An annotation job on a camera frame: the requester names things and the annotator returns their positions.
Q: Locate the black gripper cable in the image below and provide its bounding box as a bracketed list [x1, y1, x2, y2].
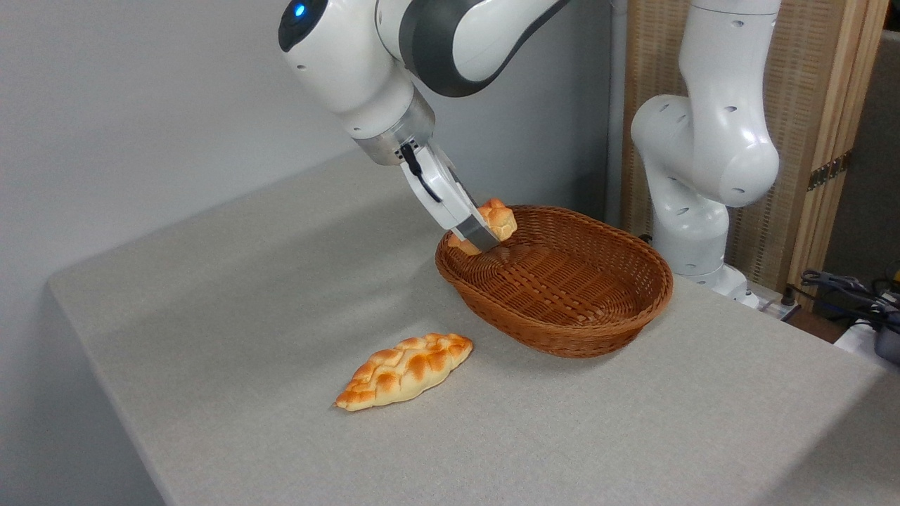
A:
[399, 143, 444, 205]

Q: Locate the long braided bread loaf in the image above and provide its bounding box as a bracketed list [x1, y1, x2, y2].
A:
[333, 332, 473, 413]

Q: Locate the small round bread bun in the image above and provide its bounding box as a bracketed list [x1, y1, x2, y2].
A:
[448, 198, 518, 257]

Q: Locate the bundle of dark cables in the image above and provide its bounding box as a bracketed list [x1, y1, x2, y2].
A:
[800, 269, 900, 332]

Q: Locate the brown wicker basket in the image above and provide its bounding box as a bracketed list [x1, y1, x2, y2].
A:
[435, 205, 674, 360]

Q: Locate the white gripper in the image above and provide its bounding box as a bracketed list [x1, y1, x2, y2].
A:
[400, 140, 502, 255]

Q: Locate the wooden lattice folding screen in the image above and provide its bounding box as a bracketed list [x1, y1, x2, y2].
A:
[622, 0, 891, 311]

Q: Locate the brass screen hinge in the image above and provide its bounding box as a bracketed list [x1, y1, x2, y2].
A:
[807, 150, 854, 192]

